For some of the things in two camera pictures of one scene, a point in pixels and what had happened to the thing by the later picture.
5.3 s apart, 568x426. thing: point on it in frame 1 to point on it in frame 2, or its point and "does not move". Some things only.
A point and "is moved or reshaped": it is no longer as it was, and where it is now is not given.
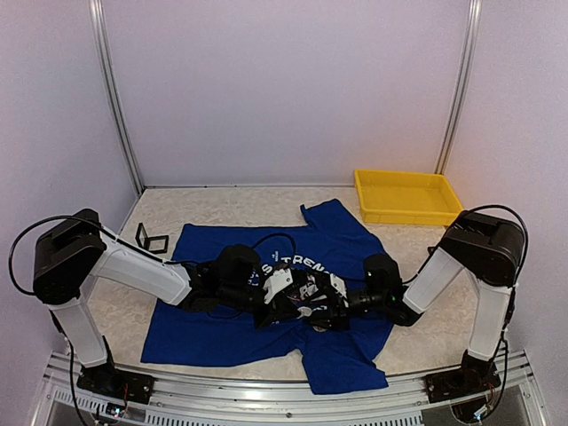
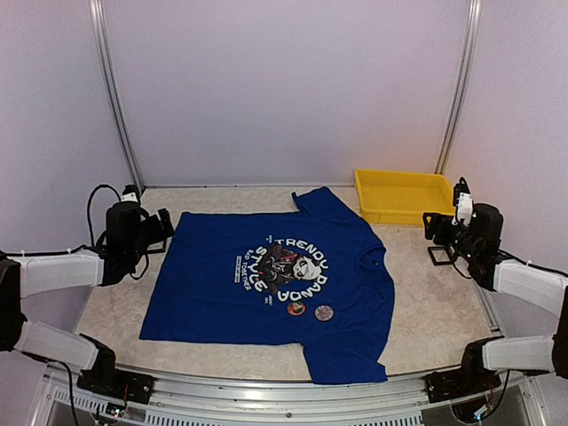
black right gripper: [335, 315] to [437, 220]
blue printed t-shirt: [340, 359] is moved or reshaped
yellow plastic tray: [406, 198] does not move
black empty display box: [154, 244] does not move
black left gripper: [283, 308] to [158, 233]
